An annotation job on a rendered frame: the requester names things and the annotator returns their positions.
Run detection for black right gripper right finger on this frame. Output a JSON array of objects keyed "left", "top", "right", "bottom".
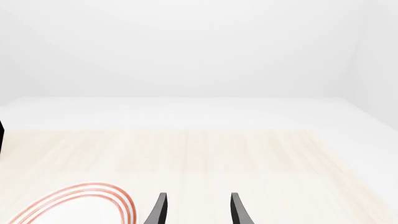
[{"left": 230, "top": 192, "right": 256, "bottom": 224}]

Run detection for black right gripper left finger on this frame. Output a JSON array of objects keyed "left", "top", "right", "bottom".
[{"left": 143, "top": 192, "right": 169, "bottom": 224}]

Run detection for black microwave oven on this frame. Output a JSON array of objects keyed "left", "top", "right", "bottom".
[{"left": 0, "top": 119, "right": 5, "bottom": 155}]

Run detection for white plate with red rings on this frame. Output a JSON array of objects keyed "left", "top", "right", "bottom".
[{"left": 5, "top": 182, "right": 137, "bottom": 224}]

